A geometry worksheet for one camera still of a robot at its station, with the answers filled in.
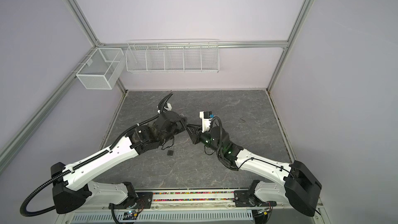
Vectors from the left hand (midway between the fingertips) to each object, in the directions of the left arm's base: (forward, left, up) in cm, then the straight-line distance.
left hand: (186, 122), depth 71 cm
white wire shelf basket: (+54, +10, 0) cm, 55 cm away
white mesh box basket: (+45, +56, -2) cm, 72 cm away
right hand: (-2, 0, -2) cm, 2 cm away
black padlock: (-3, +12, -26) cm, 29 cm away
